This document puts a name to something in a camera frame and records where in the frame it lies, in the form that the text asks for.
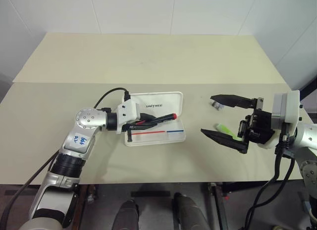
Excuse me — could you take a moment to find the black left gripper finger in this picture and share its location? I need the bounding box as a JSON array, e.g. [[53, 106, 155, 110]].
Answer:
[[139, 113, 160, 122], [128, 121, 162, 131]]

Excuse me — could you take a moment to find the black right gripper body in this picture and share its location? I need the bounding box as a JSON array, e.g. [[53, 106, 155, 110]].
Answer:
[[237, 97, 275, 148]]

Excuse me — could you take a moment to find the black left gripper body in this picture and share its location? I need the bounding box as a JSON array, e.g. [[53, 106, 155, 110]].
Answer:
[[122, 120, 142, 143]]

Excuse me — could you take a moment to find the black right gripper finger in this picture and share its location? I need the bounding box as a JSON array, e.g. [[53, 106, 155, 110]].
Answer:
[[200, 128, 249, 155], [210, 94, 254, 109]]

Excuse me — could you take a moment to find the black marker with red cap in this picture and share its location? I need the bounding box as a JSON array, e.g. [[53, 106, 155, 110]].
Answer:
[[137, 113, 178, 124]]

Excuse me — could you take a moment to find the light green marker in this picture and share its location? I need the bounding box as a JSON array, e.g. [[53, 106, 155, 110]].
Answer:
[[213, 123, 242, 141]]

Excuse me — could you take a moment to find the white open pencil case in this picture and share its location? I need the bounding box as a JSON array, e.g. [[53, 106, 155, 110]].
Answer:
[[121, 91, 187, 147]]

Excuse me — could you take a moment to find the white handwritten sticker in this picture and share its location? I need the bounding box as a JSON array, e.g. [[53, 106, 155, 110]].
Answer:
[[71, 133, 89, 146]]

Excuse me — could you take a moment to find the dark rounded shape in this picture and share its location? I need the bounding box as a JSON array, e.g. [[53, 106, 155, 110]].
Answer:
[[171, 192, 204, 230], [115, 199, 141, 230]]

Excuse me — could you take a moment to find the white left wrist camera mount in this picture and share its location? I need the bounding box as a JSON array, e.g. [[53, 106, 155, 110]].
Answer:
[[115, 99, 138, 135]]

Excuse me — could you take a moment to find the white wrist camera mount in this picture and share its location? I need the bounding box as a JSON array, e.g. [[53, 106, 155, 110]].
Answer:
[[257, 90, 302, 150], [115, 99, 138, 135]]

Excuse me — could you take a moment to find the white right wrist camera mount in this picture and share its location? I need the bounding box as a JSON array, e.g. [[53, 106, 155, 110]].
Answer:
[[257, 90, 302, 150]]

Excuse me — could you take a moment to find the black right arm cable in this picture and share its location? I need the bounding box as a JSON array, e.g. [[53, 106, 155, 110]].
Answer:
[[244, 130, 297, 230]]

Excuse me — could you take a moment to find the black metal table frame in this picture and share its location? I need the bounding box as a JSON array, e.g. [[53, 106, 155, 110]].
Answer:
[[207, 181, 251, 230]]

